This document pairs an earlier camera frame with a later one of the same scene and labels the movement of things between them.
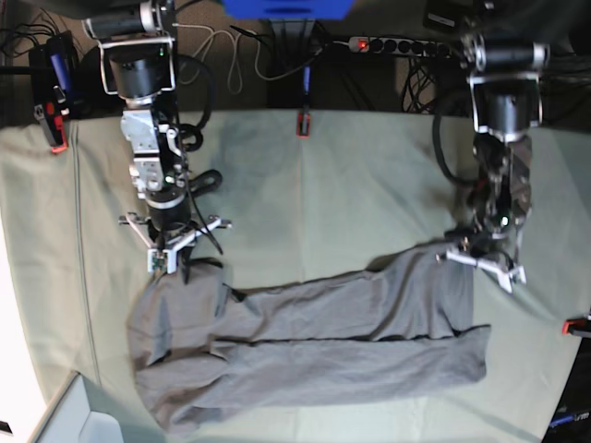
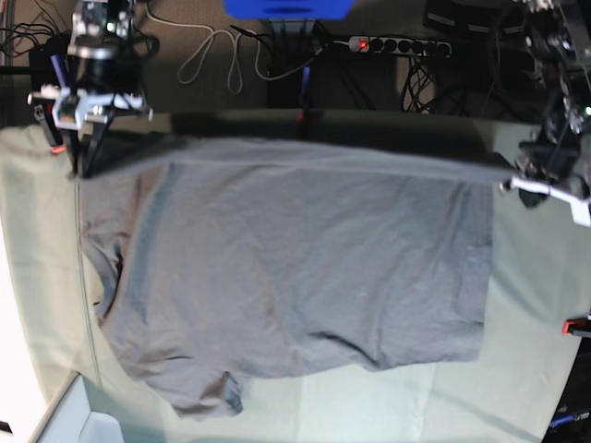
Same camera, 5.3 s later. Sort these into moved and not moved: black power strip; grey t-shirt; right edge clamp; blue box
Moved: grey t-shirt
Not moved: blue box; black power strip; right edge clamp
